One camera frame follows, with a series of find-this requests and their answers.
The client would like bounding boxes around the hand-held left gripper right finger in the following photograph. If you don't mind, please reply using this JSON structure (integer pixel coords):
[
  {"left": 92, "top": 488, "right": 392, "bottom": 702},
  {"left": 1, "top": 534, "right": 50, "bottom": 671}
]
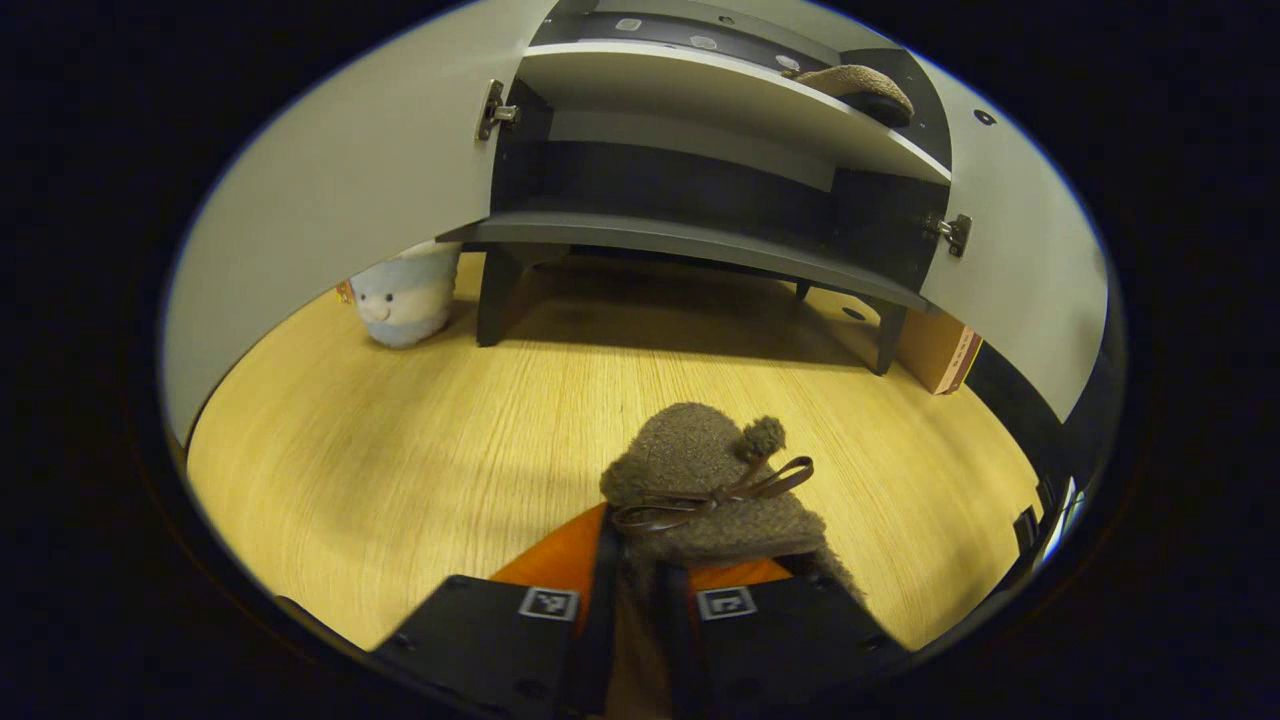
[{"left": 665, "top": 555, "right": 913, "bottom": 720}]

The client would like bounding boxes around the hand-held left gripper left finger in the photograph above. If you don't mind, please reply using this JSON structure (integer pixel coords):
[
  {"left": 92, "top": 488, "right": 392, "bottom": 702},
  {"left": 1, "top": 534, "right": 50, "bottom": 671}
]
[{"left": 368, "top": 503, "right": 613, "bottom": 720}]

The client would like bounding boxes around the brown fuzzy shoe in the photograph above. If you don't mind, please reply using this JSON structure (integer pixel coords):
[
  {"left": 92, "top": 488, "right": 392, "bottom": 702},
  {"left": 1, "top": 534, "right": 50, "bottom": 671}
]
[
  {"left": 783, "top": 64, "right": 916, "bottom": 129},
  {"left": 598, "top": 402, "right": 866, "bottom": 720}
]

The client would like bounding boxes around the white cabinet door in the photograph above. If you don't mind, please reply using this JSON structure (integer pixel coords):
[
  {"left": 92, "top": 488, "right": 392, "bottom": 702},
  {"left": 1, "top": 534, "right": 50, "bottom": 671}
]
[
  {"left": 162, "top": 0, "right": 561, "bottom": 446},
  {"left": 915, "top": 55, "right": 1113, "bottom": 426}
]

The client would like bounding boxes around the white shoe cabinet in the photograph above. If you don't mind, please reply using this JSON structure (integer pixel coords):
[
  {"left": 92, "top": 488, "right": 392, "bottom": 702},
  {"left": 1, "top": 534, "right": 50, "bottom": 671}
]
[{"left": 437, "top": 0, "right": 956, "bottom": 376}]

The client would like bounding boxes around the brown cardboard box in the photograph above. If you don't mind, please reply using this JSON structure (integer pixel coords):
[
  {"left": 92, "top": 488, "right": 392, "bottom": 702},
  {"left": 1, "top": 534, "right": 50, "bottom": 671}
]
[{"left": 893, "top": 308, "right": 984, "bottom": 396}]

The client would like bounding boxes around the blue white plush toy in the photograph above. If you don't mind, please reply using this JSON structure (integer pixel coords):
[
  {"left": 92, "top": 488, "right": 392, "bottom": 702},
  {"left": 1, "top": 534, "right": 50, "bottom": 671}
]
[{"left": 349, "top": 240, "right": 463, "bottom": 350}]

